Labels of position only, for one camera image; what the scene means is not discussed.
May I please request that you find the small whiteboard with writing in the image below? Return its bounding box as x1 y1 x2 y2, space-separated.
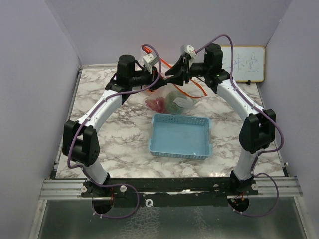
232 46 265 82

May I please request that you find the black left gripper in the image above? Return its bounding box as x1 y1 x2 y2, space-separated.
129 64 166 92

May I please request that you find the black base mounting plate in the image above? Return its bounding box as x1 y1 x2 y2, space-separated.
81 177 258 208

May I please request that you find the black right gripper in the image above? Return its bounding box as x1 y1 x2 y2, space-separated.
164 56 209 86

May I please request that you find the aluminium front rail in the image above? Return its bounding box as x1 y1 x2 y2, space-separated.
39 177 303 200

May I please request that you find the blue perforated plastic basket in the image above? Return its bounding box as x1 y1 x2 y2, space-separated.
148 113 212 160

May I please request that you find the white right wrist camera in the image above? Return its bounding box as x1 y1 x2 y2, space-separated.
180 44 197 61

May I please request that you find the green netted melon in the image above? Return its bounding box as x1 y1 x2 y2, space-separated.
164 90 194 114

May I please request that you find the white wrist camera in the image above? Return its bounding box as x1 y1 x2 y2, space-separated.
142 52 159 73
180 44 197 61

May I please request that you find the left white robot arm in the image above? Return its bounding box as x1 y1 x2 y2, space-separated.
62 52 164 197

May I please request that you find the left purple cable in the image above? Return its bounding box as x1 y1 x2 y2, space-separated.
67 44 164 220

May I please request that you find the purple cable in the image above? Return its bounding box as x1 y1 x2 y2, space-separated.
67 44 164 220
194 34 285 216

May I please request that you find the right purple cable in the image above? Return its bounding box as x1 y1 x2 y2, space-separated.
194 34 285 216

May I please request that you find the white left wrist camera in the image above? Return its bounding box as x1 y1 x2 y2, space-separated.
142 52 159 73

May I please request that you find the red grape bunch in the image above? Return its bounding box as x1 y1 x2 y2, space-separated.
145 97 165 113

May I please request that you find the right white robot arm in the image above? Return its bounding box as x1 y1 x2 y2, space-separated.
165 43 276 195

